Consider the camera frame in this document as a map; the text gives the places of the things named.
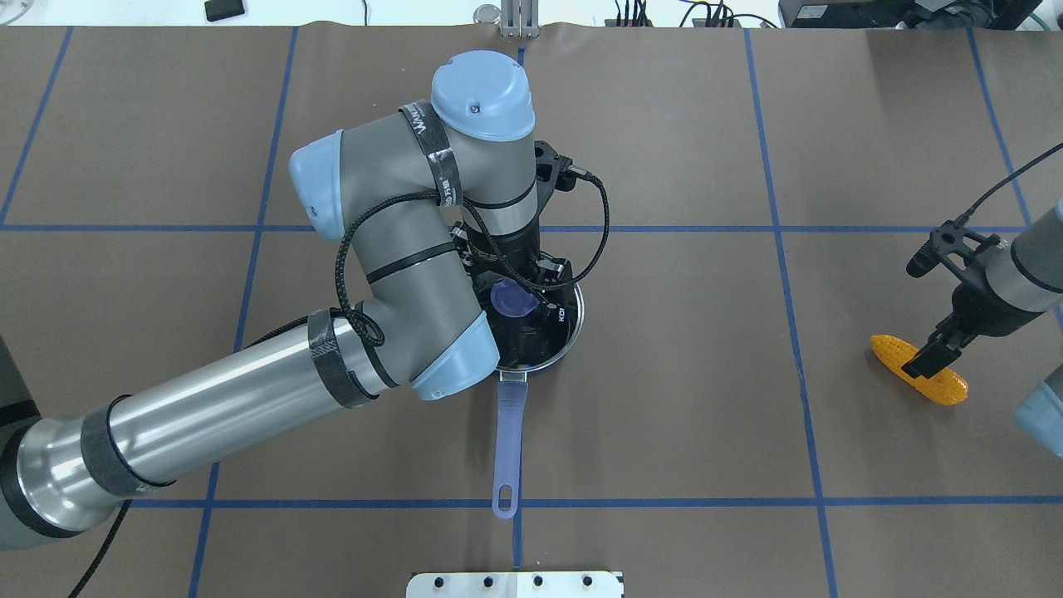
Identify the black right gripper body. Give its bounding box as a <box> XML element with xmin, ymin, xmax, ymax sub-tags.
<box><xmin>906</xmin><ymin>221</ymin><xmax>1031</xmax><ymax>351</ymax></box>

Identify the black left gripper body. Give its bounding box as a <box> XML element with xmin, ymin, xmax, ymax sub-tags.
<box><xmin>458</xmin><ymin>140</ymin><xmax>574</xmax><ymax>287</ymax></box>

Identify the yellow corn cob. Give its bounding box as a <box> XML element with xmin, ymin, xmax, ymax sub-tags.
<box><xmin>870</xmin><ymin>334</ymin><xmax>971</xmax><ymax>406</ymax></box>

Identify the glass pot lid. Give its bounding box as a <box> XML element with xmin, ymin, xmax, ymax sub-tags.
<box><xmin>474</xmin><ymin>272</ymin><xmax>585</xmax><ymax>372</ymax></box>

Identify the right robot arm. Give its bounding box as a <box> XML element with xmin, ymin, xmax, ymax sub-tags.
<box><xmin>900</xmin><ymin>202</ymin><xmax>1062</xmax><ymax>380</ymax></box>

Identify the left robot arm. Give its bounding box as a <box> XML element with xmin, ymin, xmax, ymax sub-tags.
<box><xmin>2</xmin><ymin>50</ymin><xmax>588</xmax><ymax>550</ymax></box>

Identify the dark blue saucepan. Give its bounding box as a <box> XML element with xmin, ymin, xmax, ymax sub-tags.
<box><xmin>491</xmin><ymin>252</ymin><xmax>578</xmax><ymax>519</ymax></box>

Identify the small black square device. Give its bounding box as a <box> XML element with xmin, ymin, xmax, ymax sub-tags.
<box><xmin>203</xmin><ymin>0</ymin><xmax>246</xmax><ymax>23</ymax></box>

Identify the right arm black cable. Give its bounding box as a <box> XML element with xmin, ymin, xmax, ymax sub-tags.
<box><xmin>955</xmin><ymin>141</ymin><xmax>1063</xmax><ymax>227</ymax></box>

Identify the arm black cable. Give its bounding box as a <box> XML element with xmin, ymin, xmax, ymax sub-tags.
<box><xmin>334</xmin><ymin>163</ymin><xmax>611</xmax><ymax>348</ymax></box>
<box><xmin>955</xmin><ymin>141</ymin><xmax>1063</xmax><ymax>227</ymax></box>

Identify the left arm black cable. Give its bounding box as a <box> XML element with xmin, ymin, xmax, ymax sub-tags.
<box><xmin>334</xmin><ymin>163</ymin><xmax>611</xmax><ymax>348</ymax></box>

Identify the aluminium frame post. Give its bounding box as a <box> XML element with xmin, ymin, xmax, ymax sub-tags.
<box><xmin>500</xmin><ymin>0</ymin><xmax>541</xmax><ymax>38</ymax></box>

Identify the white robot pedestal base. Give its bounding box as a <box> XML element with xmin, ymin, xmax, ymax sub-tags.
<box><xmin>405</xmin><ymin>571</ymin><xmax>626</xmax><ymax>597</ymax></box>

